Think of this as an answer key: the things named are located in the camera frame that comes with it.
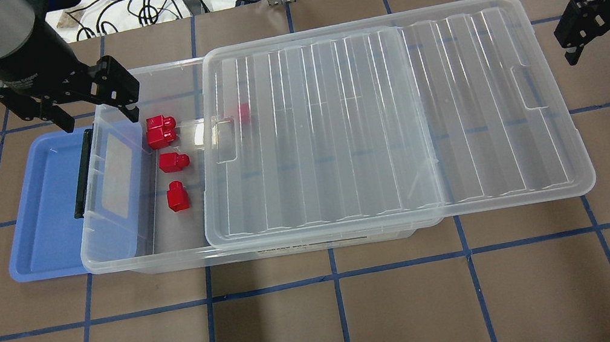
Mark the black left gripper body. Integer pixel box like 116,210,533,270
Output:
0,10,146,145

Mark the red block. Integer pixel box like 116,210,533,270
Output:
166,180,191,213
158,152,191,173
145,115,178,150
236,103,251,125

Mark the clear plastic box lid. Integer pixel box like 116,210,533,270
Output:
201,0,597,251

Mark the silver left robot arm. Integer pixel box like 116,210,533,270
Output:
0,0,140,133

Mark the clear plastic storage box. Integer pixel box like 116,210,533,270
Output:
106,26,444,273

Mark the blue plastic tray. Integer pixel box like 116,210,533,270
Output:
0,118,161,285

